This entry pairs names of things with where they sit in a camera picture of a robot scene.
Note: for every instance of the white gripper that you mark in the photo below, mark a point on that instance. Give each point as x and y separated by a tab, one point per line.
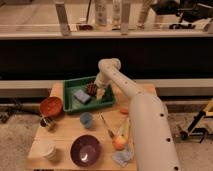
101	81

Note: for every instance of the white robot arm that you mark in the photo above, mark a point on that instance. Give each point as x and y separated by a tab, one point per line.
153	143

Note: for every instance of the red bowl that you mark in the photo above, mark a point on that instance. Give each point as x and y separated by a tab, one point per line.
51	106

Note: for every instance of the purple bowl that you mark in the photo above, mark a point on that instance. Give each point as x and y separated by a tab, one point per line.
85	150

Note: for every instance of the blue sponge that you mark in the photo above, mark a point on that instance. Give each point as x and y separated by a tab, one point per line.
82	97

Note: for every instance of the small blue cup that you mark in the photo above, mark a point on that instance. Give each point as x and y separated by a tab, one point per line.
86	120

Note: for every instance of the orange carrot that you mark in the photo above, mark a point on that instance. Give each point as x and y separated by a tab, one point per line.
124	111

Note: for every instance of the green plastic tray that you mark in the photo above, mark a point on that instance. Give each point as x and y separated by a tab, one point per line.
71	105

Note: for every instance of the peach fruit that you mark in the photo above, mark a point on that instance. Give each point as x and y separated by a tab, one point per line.
119	142

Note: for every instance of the crumpled blue cloth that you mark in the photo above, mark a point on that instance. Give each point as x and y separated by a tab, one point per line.
122	157

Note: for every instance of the screwdriver with wooden handle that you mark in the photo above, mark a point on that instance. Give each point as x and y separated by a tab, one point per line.
110	132

